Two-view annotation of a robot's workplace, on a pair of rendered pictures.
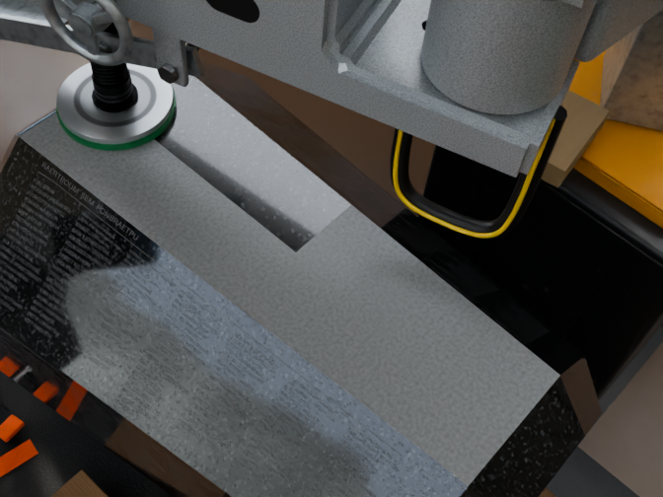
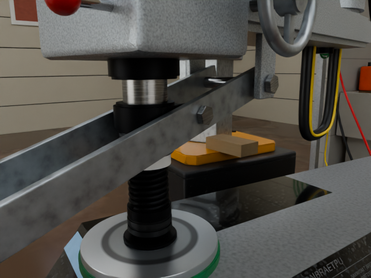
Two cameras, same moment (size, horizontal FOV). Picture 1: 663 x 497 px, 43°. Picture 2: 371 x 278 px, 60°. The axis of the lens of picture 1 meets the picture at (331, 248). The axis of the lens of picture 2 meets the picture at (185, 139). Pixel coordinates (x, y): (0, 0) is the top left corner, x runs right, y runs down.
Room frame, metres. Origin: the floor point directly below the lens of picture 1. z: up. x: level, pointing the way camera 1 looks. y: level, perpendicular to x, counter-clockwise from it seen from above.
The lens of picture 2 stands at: (0.87, 0.84, 1.11)
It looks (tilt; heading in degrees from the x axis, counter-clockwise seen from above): 12 degrees down; 291
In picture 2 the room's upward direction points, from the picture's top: 1 degrees counter-clockwise
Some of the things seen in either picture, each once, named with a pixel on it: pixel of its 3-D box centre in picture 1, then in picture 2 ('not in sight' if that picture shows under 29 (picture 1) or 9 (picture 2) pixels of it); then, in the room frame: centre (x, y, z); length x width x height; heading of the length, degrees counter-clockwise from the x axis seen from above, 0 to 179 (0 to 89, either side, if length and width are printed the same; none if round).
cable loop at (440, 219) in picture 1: (463, 162); (320, 86); (0.85, -0.18, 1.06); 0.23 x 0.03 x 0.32; 69
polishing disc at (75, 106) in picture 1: (115, 99); (150, 240); (1.09, 0.43, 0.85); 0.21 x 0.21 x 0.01
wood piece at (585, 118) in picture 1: (561, 136); (231, 144); (1.17, -0.42, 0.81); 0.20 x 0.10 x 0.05; 150
